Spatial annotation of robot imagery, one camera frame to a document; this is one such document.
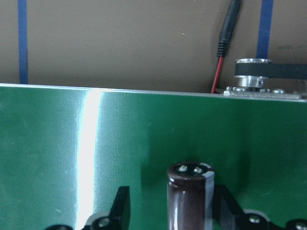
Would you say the green conveyor belt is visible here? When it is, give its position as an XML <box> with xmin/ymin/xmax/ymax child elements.
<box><xmin>0</xmin><ymin>84</ymin><xmax>307</xmax><ymax>230</ymax></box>

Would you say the red black wire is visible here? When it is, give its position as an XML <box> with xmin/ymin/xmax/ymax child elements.
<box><xmin>210</xmin><ymin>0</ymin><xmax>243</xmax><ymax>94</ymax></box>

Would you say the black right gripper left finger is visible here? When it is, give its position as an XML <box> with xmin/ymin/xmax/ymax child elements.
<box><xmin>45</xmin><ymin>185</ymin><xmax>131</xmax><ymax>230</ymax></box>

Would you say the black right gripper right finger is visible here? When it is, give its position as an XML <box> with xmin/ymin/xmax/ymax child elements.
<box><xmin>213</xmin><ymin>185</ymin><xmax>307</xmax><ymax>230</ymax></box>

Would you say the dark brown capacitor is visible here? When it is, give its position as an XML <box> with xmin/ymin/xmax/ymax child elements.
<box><xmin>167</xmin><ymin>161</ymin><xmax>215</xmax><ymax>230</ymax></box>

